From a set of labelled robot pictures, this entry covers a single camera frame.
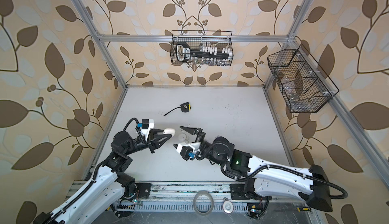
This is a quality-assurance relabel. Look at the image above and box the black yellow screwdriver right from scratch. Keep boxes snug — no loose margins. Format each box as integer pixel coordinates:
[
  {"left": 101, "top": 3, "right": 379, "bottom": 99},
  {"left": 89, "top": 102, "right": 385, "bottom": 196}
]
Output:
[{"left": 297, "top": 207, "right": 312, "bottom": 212}]

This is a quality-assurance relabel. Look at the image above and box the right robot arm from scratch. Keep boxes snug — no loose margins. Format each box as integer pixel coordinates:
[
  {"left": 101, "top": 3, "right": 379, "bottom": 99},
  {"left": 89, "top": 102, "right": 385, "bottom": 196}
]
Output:
[{"left": 174, "top": 126, "right": 348, "bottom": 212}]

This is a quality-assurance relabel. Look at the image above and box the rear wire basket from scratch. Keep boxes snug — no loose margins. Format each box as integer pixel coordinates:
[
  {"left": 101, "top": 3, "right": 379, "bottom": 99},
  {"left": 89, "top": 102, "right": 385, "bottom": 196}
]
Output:
[{"left": 170, "top": 29, "right": 234, "bottom": 67}]

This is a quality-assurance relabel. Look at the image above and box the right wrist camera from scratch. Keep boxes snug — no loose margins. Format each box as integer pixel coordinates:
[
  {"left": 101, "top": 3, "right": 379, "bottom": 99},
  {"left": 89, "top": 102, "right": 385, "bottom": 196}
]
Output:
[{"left": 176, "top": 143, "right": 201, "bottom": 161}]

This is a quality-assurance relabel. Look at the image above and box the black yellow tape measure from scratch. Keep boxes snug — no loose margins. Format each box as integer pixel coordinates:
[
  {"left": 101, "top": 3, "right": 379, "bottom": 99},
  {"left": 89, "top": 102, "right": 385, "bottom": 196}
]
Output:
[{"left": 163, "top": 102, "right": 191, "bottom": 117}]

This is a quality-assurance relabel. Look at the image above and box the right side wire basket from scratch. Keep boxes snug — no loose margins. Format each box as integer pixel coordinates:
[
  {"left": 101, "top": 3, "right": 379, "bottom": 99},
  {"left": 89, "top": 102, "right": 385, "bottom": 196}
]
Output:
[{"left": 267, "top": 44, "right": 339, "bottom": 113}]

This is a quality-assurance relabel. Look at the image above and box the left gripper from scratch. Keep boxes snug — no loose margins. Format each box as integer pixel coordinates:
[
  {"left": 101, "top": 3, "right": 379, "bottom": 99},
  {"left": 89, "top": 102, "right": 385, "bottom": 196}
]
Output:
[{"left": 123, "top": 130, "right": 171, "bottom": 159}]

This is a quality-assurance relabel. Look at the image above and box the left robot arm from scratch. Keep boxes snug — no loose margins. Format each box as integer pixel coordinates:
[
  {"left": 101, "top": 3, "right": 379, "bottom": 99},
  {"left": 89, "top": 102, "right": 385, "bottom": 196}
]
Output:
[{"left": 33, "top": 118, "right": 175, "bottom": 224}]

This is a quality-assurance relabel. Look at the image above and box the grey tape roll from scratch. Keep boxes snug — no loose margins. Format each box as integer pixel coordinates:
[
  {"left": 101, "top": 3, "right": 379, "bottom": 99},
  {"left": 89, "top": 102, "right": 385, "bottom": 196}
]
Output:
[{"left": 192, "top": 191, "right": 214, "bottom": 216}]

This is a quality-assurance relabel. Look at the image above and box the white round earbud case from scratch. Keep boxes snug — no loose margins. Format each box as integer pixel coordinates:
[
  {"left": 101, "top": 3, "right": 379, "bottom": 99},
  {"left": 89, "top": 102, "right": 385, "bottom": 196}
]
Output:
[{"left": 178, "top": 133, "right": 188, "bottom": 143}]

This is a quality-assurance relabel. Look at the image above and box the wire basket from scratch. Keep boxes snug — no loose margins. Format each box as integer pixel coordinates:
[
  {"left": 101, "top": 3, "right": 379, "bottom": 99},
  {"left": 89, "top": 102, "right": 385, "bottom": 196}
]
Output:
[
  {"left": 170, "top": 29, "right": 234, "bottom": 67},
  {"left": 267, "top": 44, "right": 339, "bottom": 113}
]

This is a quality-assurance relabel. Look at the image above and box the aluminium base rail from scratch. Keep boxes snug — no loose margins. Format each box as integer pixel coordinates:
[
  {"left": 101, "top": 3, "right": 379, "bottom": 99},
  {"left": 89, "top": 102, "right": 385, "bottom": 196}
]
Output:
[{"left": 135, "top": 179, "right": 302, "bottom": 201}]

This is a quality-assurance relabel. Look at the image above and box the small white tape roll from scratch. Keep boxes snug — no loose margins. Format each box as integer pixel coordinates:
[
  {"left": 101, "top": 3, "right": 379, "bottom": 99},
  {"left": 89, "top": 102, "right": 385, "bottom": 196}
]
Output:
[{"left": 222, "top": 200, "right": 234, "bottom": 214}]

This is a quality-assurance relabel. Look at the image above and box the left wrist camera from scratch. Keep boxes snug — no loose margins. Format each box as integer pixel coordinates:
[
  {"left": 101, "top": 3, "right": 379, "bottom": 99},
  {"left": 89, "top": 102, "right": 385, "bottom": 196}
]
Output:
[{"left": 136, "top": 119, "right": 155, "bottom": 141}]

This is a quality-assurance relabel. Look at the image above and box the black socket set holder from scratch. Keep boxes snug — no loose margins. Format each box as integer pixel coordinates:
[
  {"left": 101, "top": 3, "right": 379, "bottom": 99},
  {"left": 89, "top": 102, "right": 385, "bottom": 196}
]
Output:
[{"left": 173, "top": 42, "right": 234, "bottom": 62}]

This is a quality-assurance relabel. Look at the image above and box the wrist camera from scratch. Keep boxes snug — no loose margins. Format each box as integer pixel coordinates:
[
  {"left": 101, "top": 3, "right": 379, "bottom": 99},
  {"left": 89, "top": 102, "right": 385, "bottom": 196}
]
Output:
[
  {"left": 136, "top": 119, "right": 155, "bottom": 141},
  {"left": 176, "top": 143, "right": 201, "bottom": 161}
]

